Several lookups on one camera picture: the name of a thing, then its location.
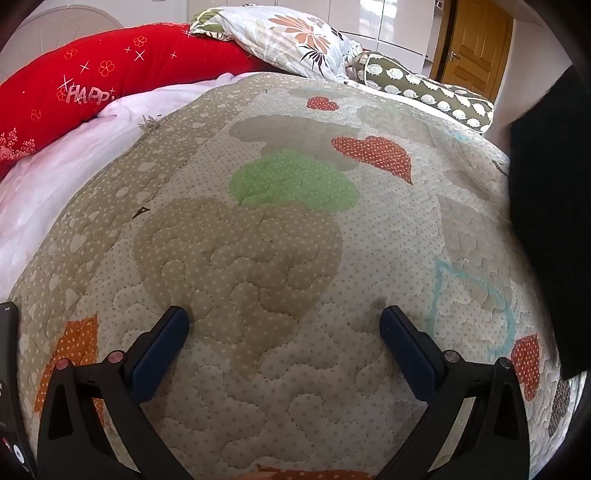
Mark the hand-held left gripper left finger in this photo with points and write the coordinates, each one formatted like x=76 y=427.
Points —
x=159 y=356

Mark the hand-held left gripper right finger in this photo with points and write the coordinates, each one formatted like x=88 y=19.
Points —
x=411 y=356

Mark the black pants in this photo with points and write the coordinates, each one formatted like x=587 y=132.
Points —
x=547 y=207

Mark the patchwork quilted blanket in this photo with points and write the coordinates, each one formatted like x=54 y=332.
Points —
x=277 y=254

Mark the black smartphone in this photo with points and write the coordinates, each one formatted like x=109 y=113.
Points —
x=11 y=415

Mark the pink bed sheet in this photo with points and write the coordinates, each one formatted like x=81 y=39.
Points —
x=69 y=175

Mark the green patterned bolster pillow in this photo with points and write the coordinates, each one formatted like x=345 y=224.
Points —
x=415 y=85

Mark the red embroidered bolster pillow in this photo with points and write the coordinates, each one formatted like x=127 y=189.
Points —
x=115 y=60

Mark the wooden door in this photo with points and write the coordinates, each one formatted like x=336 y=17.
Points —
x=475 y=46

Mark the white glossy wardrobe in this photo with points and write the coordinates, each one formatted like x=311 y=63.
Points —
x=392 y=23

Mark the white floral pillow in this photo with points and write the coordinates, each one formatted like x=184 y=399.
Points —
x=286 y=37

